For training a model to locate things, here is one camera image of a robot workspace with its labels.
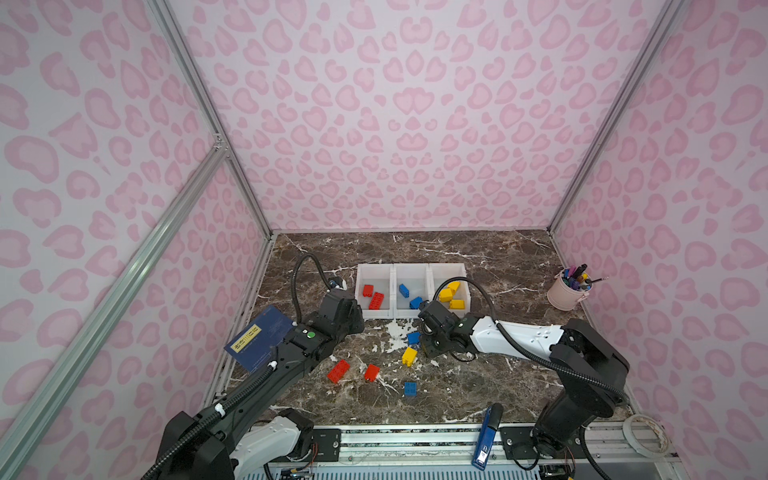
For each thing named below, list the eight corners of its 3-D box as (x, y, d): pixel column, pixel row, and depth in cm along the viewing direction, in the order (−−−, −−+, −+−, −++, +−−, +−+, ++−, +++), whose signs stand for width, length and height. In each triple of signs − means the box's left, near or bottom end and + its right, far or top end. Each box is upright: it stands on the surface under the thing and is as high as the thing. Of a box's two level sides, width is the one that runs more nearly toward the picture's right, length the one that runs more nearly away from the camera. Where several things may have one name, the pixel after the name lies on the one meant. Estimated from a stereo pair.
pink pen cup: (552, 313, 99) (571, 289, 88) (543, 289, 105) (560, 264, 94) (576, 312, 99) (598, 289, 88) (566, 289, 105) (585, 264, 94)
